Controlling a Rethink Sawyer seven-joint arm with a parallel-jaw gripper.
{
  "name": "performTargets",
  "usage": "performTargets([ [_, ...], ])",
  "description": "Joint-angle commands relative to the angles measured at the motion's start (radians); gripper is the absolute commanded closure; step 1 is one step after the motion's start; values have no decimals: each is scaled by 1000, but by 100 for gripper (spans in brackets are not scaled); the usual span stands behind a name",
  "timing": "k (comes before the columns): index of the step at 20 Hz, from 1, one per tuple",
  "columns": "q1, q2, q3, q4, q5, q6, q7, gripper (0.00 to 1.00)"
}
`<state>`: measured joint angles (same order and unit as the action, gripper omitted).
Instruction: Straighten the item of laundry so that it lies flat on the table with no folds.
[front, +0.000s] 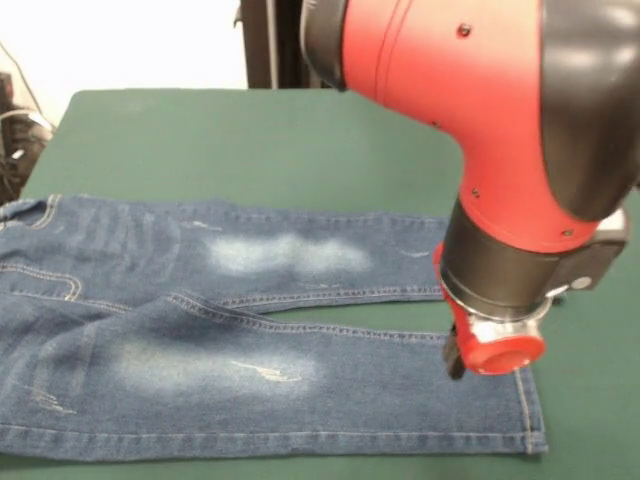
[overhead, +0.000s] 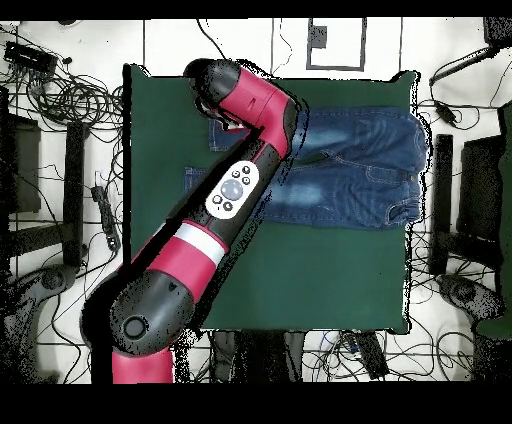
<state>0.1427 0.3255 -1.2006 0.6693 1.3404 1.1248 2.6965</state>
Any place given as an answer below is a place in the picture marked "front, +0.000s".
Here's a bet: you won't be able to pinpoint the dark green table cloth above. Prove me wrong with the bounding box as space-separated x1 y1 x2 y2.
0 88 640 480

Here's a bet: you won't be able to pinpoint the blue denim jeans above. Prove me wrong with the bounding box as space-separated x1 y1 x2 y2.
0 194 549 459

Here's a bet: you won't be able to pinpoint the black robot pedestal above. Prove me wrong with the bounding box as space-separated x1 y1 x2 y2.
233 0 331 90

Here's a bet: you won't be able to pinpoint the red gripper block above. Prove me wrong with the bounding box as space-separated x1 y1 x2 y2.
431 242 547 381

